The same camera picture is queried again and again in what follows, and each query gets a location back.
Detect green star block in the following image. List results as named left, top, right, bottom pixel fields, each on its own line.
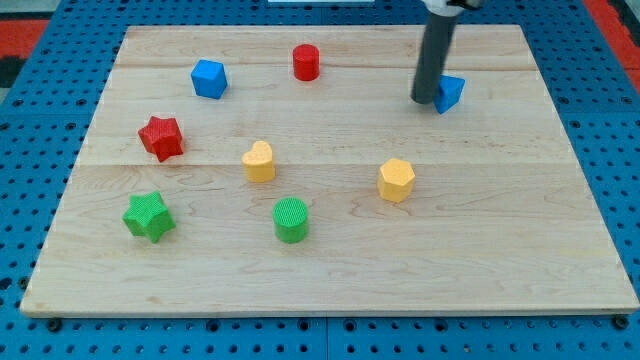
left=122, top=191, right=176, bottom=243

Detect wooden board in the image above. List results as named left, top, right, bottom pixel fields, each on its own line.
left=21, top=25, right=639, bottom=318

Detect yellow heart block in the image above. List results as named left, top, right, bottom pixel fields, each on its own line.
left=241, top=140, right=276, bottom=183

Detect blue triangular block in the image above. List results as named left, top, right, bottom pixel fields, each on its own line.
left=433, top=75, right=466, bottom=114

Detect green cylinder block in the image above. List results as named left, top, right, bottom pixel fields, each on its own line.
left=272, top=197, right=309, bottom=244

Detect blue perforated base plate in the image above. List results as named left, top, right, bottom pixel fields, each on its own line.
left=1, top=0, right=639, bottom=359

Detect blue cube block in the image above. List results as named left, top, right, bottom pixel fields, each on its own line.
left=191, top=59, right=228, bottom=99

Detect yellow hexagon block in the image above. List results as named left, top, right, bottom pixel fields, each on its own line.
left=377, top=158, right=415, bottom=203

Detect red star block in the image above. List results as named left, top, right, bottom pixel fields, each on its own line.
left=138, top=116, right=183, bottom=162

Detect red cylinder block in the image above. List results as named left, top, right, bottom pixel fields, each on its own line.
left=292, top=44, right=320, bottom=81

